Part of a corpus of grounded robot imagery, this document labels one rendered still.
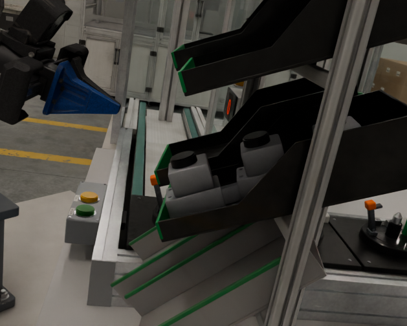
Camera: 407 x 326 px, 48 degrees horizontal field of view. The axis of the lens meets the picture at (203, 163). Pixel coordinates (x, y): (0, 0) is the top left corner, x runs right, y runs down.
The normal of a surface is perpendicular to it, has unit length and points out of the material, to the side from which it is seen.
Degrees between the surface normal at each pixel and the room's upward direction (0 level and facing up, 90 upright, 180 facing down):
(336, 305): 90
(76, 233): 90
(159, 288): 90
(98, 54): 90
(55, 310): 0
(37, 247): 0
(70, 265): 0
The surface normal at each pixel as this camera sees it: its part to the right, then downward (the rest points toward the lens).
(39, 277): 0.17, -0.93
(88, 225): 0.11, 0.35
